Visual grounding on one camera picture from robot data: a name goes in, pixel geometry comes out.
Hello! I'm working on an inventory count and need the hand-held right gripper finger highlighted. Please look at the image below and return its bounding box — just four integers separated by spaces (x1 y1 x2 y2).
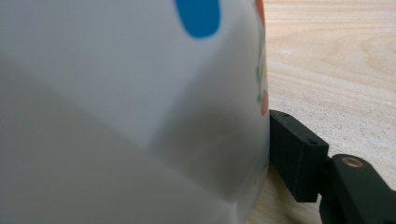
269 109 331 203

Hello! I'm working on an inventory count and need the white and blue pouch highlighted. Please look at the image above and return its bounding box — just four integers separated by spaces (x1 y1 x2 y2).
0 0 271 224

